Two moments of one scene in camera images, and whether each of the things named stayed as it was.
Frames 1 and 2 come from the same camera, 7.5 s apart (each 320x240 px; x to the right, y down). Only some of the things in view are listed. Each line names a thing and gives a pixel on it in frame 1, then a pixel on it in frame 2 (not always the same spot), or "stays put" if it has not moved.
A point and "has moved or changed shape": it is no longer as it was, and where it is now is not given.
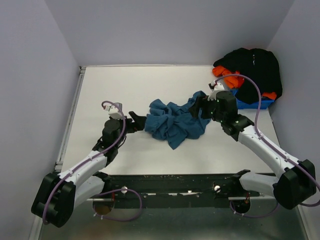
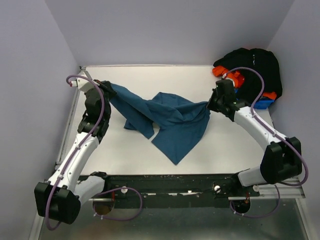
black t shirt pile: [261, 65] stays put
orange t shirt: [234, 81] stays put
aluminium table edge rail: [59, 164] stays put
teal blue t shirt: [174, 122] has moved or changed shape
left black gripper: [140, 122] → [107, 87]
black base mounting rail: [178, 191] stays put
